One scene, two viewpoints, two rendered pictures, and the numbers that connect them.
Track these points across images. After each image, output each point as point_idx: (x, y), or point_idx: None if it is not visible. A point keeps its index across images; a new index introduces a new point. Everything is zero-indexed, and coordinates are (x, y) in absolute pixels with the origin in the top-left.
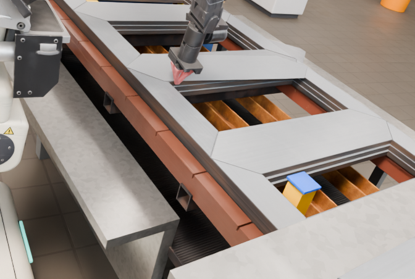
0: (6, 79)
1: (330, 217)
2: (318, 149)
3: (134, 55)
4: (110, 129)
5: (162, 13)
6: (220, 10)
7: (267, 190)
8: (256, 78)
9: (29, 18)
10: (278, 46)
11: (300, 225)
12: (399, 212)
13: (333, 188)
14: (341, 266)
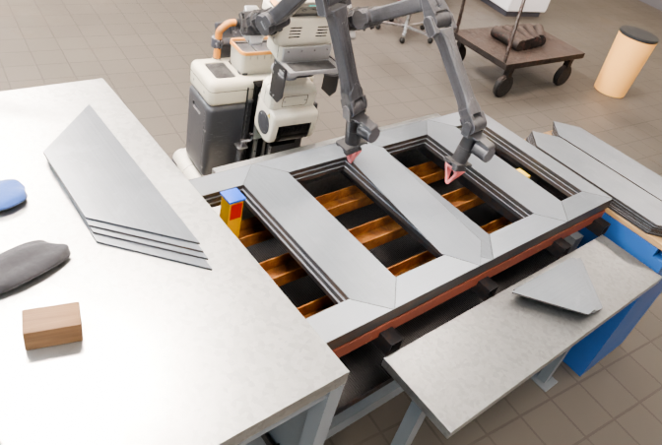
0: (286, 91)
1: (136, 123)
2: (294, 226)
3: (374, 143)
4: None
5: (490, 166)
6: (350, 103)
7: (225, 183)
8: (403, 212)
9: (284, 54)
10: (512, 248)
11: (129, 112)
12: (144, 151)
13: (363, 360)
14: (101, 117)
